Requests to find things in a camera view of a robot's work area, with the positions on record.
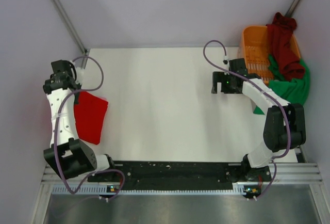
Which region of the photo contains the red teddy bear t-shirt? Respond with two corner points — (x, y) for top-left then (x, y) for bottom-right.
(74, 92), (109, 145)

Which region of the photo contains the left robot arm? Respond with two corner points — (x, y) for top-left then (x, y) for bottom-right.
(43, 60), (117, 181)

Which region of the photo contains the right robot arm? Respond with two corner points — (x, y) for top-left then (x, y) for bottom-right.
(211, 58), (306, 181)

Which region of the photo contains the orange plastic basket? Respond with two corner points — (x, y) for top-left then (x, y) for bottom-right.
(238, 25), (301, 85)

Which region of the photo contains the green t-shirt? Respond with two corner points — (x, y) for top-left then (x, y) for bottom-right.
(268, 54), (310, 105)

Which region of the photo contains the dark red t-shirt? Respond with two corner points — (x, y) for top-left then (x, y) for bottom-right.
(267, 12), (305, 81)

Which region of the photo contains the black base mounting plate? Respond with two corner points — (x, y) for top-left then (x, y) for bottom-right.
(87, 160), (273, 191)

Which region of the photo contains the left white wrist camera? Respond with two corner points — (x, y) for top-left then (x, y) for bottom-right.
(75, 67), (85, 86)

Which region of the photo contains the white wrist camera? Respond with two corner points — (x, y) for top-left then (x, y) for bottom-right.
(75, 67), (85, 86)
(223, 54), (229, 65)

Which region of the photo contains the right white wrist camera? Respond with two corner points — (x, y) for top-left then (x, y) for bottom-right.
(223, 54), (229, 65)

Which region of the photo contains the left corner aluminium post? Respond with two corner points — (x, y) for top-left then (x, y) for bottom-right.
(51, 0), (87, 54)

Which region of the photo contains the aluminium frame rail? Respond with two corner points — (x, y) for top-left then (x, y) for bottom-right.
(41, 163), (323, 184)

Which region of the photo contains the grey slotted cable duct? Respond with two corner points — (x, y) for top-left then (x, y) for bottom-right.
(52, 184), (248, 196)

